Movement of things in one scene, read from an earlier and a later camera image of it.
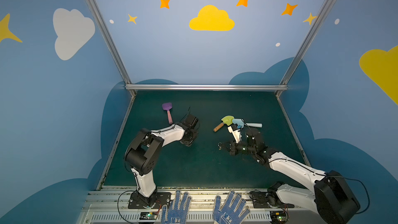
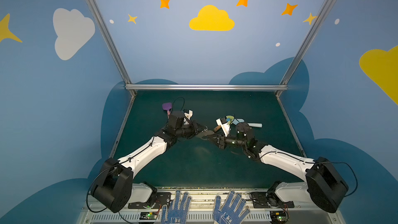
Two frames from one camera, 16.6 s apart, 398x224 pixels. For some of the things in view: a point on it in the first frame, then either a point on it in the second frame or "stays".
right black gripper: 236,147 -> 222,141
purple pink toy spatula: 167,106 stays
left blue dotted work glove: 178,210 stays
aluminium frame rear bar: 206,87 stays
